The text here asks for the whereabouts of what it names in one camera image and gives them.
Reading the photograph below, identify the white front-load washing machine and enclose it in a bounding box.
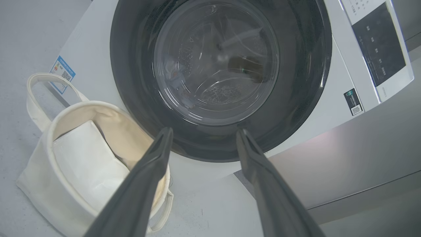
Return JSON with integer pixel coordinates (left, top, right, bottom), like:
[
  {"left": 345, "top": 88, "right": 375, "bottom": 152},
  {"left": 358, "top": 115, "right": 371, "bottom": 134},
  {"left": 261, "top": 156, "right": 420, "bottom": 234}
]
[{"left": 49, "top": 0, "right": 415, "bottom": 185}]

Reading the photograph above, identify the white basket bottom liner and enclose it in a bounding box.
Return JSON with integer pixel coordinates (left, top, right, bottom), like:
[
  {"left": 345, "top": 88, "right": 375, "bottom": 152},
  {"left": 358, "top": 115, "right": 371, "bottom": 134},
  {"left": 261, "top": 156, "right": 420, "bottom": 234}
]
[{"left": 53, "top": 120, "right": 130, "bottom": 211}]

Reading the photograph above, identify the dark round washing machine door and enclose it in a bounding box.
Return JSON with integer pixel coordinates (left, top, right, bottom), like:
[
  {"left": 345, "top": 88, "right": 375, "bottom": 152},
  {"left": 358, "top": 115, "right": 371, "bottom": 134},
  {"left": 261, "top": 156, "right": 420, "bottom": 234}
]
[{"left": 110, "top": 0, "right": 333, "bottom": 163}]

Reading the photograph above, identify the black touch control panel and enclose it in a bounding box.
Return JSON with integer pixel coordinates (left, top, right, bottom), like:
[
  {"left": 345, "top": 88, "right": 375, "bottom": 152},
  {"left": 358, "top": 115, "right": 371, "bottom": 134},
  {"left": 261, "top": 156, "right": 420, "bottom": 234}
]
[{"left": 351, "top": 2, "right": 407, "bottom": 88}]

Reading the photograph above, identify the blue energy label sticker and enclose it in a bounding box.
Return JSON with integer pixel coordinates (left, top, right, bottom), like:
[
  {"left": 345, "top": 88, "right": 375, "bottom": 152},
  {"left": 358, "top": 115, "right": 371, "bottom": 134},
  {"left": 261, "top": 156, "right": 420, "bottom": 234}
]
[{"left": 49, "top": 55, "right": 76, "bottom": 95}]

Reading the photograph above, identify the cream canvas laundry basket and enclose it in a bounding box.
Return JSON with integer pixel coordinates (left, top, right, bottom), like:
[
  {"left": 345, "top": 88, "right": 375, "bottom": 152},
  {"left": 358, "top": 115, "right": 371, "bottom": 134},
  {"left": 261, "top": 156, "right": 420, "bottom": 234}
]
[{"left": 16, "top": 72, "right": 174, "bottom": 237}]

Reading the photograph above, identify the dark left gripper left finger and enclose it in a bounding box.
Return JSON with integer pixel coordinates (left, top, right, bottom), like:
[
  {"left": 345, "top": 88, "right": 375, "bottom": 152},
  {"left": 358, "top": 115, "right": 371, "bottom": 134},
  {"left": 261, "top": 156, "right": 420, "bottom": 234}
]
[{"left": 84, "top": 128, "right": 174, "bottom": 237}]

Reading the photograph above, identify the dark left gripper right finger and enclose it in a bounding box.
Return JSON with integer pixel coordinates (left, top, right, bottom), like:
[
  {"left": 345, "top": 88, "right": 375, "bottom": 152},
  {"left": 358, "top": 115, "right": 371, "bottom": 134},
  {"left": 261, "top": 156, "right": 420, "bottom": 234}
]
[{"left": 236, "top": 129, "right": 326, "bottom": 237}]

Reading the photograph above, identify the black QR code sticker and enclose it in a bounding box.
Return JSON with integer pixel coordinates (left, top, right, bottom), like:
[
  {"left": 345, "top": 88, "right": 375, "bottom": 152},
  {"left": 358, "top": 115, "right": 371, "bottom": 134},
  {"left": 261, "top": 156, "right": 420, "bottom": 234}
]
[{"left": 343, "top": 88, "right": 364, "bottom": 116}]

